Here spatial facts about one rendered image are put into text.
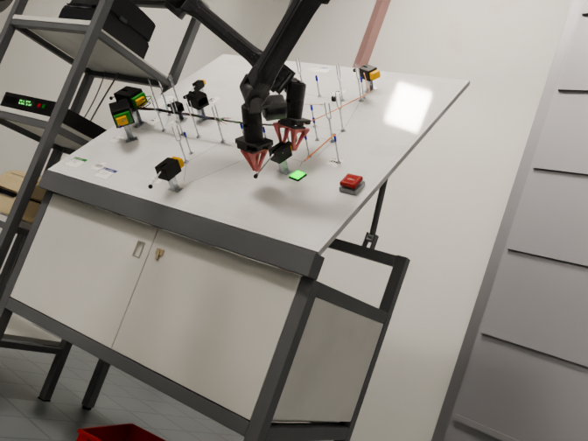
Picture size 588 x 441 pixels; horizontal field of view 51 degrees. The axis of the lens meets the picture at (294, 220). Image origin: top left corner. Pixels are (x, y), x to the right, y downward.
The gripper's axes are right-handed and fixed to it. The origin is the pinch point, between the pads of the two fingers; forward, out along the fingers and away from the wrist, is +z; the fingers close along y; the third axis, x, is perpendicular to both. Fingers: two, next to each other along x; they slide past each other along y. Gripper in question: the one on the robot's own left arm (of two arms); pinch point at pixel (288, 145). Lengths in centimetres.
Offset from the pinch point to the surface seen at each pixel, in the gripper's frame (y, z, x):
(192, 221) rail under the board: 6.2, 22.7, 29.9
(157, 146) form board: 54, 13, 11
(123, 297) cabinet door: 21, 51, 42
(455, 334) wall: -5, 109, -142
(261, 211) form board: -9.1, 16.1, 17.5
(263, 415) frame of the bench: -41, 58, 39
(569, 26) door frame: 10, -51, -221
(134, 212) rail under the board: 30, 27, 35
